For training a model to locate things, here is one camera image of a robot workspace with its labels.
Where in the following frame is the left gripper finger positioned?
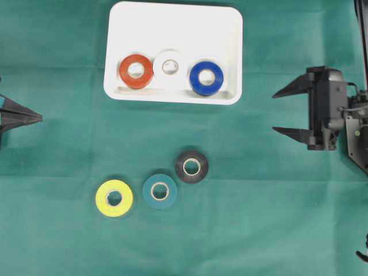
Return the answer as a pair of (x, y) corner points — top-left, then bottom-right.
(1, 94), (43, 119)
(1, 114), (43, 133)

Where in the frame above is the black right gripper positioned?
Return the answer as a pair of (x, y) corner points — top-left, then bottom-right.
(272, 66), (344, 151)

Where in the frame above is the blue tape roll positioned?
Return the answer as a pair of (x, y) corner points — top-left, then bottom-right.
(189, 61), (224, 97)

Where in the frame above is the black tape roll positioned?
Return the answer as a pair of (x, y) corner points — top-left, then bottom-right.
(175, 150), (209, 183)

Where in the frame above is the red tape roll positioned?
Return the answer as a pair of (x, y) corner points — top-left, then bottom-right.
(118, 54), (154, 89)

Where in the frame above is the white tape roll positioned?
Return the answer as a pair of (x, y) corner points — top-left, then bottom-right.
(153, 50), (188, 84)

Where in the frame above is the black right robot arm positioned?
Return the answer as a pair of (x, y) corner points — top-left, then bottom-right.
(273, 66), (367, 151)

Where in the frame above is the yellow tape roll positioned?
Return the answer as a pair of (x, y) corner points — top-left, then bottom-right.
(95, 179), (134, 217)

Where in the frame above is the white plastic tray case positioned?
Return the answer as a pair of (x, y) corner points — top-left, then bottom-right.
(103, 1), (243, 105)

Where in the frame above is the teal tape roll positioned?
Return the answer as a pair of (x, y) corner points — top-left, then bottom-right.
(143, 174), (178, 209)

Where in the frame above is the green table cloth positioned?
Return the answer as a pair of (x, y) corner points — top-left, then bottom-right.
(1, 1), (367, 275)

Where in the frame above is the black clip at edge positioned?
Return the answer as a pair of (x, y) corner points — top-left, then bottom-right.
(355, 235), (368, 263)

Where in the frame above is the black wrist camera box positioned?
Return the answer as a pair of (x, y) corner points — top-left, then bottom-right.
(317, 68), (348, 131)

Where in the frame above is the black cable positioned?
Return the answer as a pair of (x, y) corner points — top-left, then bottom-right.
(352, 0), (368, 87)

